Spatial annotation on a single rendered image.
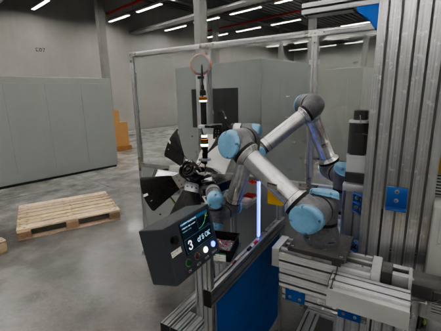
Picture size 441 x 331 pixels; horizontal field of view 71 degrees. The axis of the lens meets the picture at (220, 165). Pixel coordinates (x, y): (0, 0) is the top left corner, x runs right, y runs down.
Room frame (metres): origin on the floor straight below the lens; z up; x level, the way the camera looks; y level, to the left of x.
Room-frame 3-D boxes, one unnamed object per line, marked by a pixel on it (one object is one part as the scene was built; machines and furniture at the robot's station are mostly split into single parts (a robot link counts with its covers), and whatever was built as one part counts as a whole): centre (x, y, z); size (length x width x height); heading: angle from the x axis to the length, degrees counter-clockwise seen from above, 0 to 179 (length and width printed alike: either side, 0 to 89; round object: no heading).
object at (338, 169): (1.62, -0.68, 1.20); 0.13 x 0.12 x 0.14; 7
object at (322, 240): (1.19, -0.42, 1.09); 0.15 x 0.15 x 0.10
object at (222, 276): (1.51, -0.17, 0.82); 0.90 x 0.04 x 0.08; 149
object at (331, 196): (1.18, -0.42, 1.20); 0.13 x 0.12 x 0.14; 142
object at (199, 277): (1.94, 0.15, 0.46); 0.09 x 0.05 x 0.91; 59
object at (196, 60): (2.50, 0.14, 1.88); 0.16 x 0.07 x 0.16; 94
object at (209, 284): (1.14, 0.06, 0.96); 0.03 x 0.03 x 0.20; 59
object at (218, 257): (1.54, 0.01, 0.85); 0.22 x 0.17 x 0.07; 164
